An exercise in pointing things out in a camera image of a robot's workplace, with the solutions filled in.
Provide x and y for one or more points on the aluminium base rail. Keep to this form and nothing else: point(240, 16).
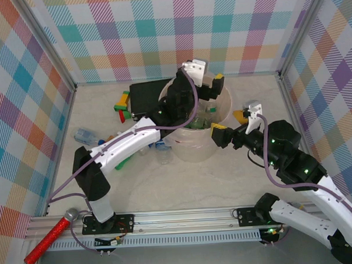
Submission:
point(182, 220)

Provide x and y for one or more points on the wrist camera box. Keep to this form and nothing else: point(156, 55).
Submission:
point(195, 69)
point(254, 114)

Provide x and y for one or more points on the green yellow toy block stack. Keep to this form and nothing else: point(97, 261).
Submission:
point(123, 101)

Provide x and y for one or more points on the red glitter toy microphone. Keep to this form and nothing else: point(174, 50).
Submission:
point(49, 240)

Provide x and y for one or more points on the beige round bin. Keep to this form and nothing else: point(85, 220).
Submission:
point(194, 154)

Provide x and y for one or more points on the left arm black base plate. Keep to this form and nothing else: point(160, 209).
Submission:
point(124, 223)

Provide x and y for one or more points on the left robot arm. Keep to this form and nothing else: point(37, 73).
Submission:
point(121, 146)

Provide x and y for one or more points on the aluminium frame post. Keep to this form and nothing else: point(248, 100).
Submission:
point(301, 30)
point(48, 41)

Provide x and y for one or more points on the black ribbed case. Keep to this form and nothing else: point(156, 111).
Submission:
point(145, 95)

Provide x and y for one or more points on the aluminium frame bar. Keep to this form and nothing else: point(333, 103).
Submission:
point(288, 98)
point(70, 107)

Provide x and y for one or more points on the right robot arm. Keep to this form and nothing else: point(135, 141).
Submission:
point(299, 220)

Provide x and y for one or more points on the green bottle orange cap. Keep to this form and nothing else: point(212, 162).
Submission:
point(122, 164)

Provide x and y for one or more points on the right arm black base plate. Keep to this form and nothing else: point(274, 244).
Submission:
point(247, 216)

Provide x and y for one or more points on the orange drink bottle white cap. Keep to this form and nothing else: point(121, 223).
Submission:
point(110, 138)

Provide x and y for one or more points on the bottle with blue cap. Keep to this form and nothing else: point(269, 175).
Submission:
point(101, 142)

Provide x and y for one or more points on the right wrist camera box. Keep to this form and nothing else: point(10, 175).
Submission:
point(254, 114)

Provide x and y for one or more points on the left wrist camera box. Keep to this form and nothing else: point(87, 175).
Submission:
point(195, 69)

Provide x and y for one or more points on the clear bottle pale blue label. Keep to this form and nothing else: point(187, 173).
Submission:
point(84, 135)

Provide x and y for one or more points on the red green toy block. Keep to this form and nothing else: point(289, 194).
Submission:
point(122, 116)

